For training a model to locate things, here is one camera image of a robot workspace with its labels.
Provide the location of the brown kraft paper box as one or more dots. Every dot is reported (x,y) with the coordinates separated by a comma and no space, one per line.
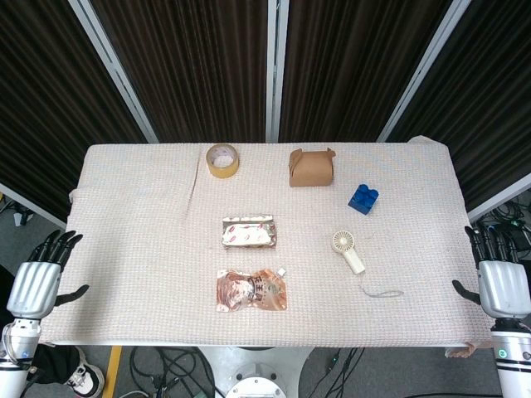
(311,168)

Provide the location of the black white sneaker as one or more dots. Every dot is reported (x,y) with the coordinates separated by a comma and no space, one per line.
(85,375)

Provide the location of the yellow tape roll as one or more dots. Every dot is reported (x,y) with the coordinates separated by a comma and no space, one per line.
(222,161)

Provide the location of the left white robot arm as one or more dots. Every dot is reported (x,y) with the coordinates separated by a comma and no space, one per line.
(16,352)

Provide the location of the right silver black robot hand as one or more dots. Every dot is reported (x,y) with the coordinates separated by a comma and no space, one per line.
(504,286)

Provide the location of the blue toy building block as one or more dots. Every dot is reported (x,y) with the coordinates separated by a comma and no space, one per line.
(364,199)

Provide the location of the white handheld fan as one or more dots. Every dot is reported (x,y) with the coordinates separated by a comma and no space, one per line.
(347,250)

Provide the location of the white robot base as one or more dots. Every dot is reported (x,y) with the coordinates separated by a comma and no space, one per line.
(255,373)

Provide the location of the pinkish white waffle tablecloth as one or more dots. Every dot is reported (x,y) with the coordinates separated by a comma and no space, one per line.
(166,248)

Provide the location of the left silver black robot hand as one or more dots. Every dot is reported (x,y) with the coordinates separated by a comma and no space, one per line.
(35,284)

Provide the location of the orange spouted drink pouch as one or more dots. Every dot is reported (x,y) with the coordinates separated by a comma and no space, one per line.
(251,290)

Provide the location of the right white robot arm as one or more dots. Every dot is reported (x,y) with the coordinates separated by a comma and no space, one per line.
(512,356)

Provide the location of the silver red snack packet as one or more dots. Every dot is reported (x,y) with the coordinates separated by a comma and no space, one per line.
(249,233)

